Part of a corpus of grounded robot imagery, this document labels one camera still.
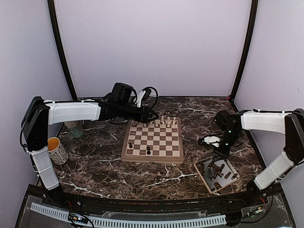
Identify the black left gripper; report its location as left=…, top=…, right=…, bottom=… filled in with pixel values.
left=118, top=102, right=159, bottom=124

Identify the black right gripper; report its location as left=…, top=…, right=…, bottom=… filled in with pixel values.
left=213, top=129, right=242, bottom=162

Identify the dark chess piece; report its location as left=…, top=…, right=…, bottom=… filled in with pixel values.
left=146, top=146, right=151, bottom=155

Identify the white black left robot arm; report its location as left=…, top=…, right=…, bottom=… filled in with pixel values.
left=19, top=83, right=159, bottom=207

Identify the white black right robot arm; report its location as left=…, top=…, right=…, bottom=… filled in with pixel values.
left=201, top=108, right=304, bottom=206

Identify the wooden chess board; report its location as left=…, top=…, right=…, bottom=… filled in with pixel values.
left=121, top=117, right=184, bottom=164

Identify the small green circuit board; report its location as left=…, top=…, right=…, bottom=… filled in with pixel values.
left=68, top=213, right=88, bottom=224

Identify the wooden tray with metal base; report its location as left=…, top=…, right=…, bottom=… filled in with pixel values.
left=193, top=152, right=240, bottom=193

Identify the white knight right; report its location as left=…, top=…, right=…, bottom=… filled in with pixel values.
left=167, top=116, right=171, bottom=126

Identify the white rook right corner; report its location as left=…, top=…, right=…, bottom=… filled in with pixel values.
left=172, top=117, right=176, bottom=127

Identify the clear glass jar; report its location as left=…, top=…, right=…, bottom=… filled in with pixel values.
left=64, top=121, right=83, bottom=138

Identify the patterned cup orange inside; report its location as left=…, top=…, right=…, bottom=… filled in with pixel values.
left=47, top=137, right=68, bottom=165

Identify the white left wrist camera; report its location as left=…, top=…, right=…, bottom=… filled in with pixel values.
left=135, top=89, right=147, bottom=107

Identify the black front mounting rail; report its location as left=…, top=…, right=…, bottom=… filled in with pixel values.
left=26, top=184, right=283, bottom=218

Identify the white slotted cable duct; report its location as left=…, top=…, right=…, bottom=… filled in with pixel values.
left=30, top=202, right=227, bottom=228

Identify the black left frame post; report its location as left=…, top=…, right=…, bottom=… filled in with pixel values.
left=47, top=0, right=78, bottom=100

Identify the black frame post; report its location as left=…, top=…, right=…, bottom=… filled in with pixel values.
left=229, top=0, right=258, bottom=102
left=47, top=0, right=78, bottom=100

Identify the black right frame post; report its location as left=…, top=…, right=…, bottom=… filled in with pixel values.
left=229, top=0, right=258, bottom=102

